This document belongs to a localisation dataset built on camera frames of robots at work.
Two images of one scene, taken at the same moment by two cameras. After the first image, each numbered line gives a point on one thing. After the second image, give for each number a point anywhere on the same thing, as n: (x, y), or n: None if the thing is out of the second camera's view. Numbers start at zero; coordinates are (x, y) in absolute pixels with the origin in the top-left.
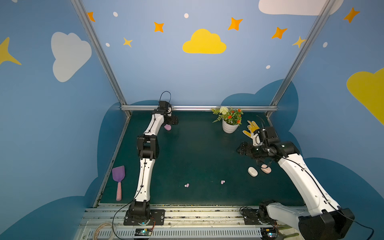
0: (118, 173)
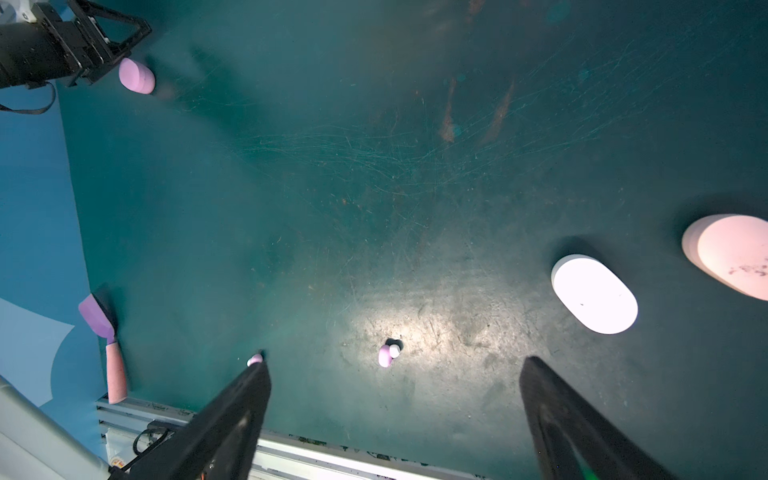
0: (115, 364)
